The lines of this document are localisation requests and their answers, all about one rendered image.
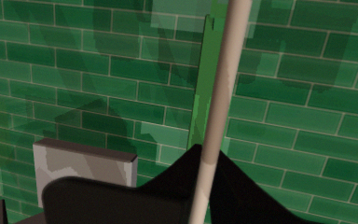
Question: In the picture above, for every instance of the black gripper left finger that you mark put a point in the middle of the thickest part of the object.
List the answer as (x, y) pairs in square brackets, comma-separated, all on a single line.
[(165, 199)]

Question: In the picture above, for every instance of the beige pin with red cap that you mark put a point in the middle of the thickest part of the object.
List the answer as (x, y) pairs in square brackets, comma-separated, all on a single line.
[(238, 12)]

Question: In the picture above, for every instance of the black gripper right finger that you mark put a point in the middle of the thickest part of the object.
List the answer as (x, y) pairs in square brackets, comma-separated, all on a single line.
[(236, 199)]

